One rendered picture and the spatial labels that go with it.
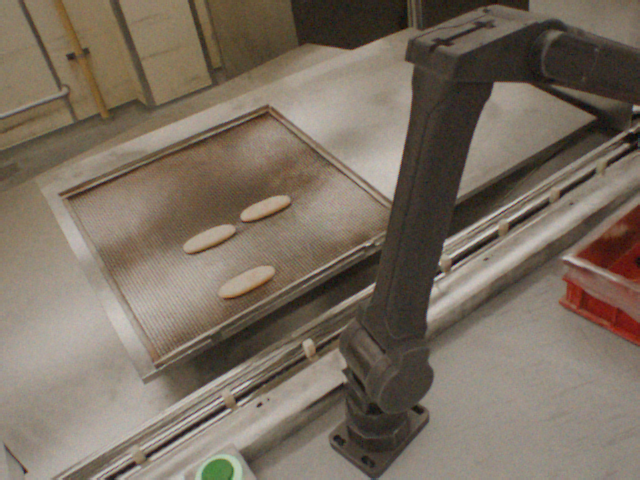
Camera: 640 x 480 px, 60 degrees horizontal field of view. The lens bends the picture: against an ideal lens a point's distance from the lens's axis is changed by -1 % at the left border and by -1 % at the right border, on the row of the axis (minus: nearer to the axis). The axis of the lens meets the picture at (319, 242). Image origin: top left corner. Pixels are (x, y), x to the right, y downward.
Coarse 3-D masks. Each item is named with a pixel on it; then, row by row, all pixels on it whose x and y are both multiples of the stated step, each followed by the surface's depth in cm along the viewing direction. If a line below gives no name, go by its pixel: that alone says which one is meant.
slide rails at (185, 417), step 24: (624, 144) 116; (576, 192) 106; (504, 216) 103; (480, 240) 99; (456, 264) 95; (312, 336) 88; (288, 360) 85; (312, 360) 84; (240, 384) 82; (192, 408) 80; (240, 408) 79; (168, 432) 78; (192, 432) 77; (120, 456) 76
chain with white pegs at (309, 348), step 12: (624, 156) 115; (600, 168) 110; (552, 192) 104; (564, 192) 108; (528, 216) 104; (504, 228) 99; (492, 240) 100; (444, 264) 94; (336, 336) 88; (312, 348) 84; (300, 360) 86; (264, 384) 83; (228, 396) 79; (240, 396) 82; (228, 408) 80; (204, 420) 80; (180, 432) 78; (168, 444) 77; (132, 456) 74; (144, 456) 75
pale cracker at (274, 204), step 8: (272, 200) 106; (280, 200) 106; (288, 200) 106; (248, 208) 105; (256, 208) 104; (264, 208) 104; (272, 208) 105; (280, 208) 105; (240, 216) 104; (248, 216) 103; (256, 216) 103; (264, 216) 104
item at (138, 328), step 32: (224, 128) 125; (256, 128) 125; (288, 128) 124; (160, 160) 119; (192, 160) 118; (256, 160) 117; (64, 192) 112; (96, 192) 113; (128, 192) 112; (160, 192) 112; (192, 192) 111; (128, 224) 105; (192, 224) 104; (224, 224) 104; (288, 224) 103; (320, 224) 102; (96, 256) 100; (192, 256) 99; (320, 256) 96; (352, 256) 95; (256, 288) 92; (288, 288) 90; (128, 320) 88
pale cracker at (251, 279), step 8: (248, 272) 94; (256, 272) 93; (264, 272) 93; (272, 272) 94; (232, 280) 92; (240, 280) 92; (248, 280) 92; (256, 280) 92; (264, 280) 92; (224, 288) 91; (232, 288) 91; (240, 288) 91; (248, 288) 91; (224, 296) 91; (232, 296) 91
